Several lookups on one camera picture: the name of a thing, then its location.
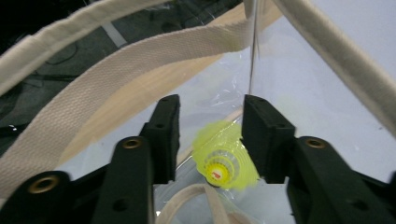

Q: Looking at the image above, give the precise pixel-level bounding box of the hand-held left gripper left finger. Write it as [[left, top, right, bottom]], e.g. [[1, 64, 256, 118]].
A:
[[91, 93, 181, 224]]

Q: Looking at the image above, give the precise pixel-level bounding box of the clear plastic tote bag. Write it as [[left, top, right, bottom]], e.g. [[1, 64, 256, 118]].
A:
[[0, 0, 396, 224]]

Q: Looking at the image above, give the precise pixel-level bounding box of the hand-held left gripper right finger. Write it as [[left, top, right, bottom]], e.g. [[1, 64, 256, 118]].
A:
[[241, 93, 396, 224]]

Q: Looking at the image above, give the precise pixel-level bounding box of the yellow shuttlecock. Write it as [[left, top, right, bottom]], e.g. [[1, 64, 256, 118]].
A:
[[191, 119, 261, 191]]

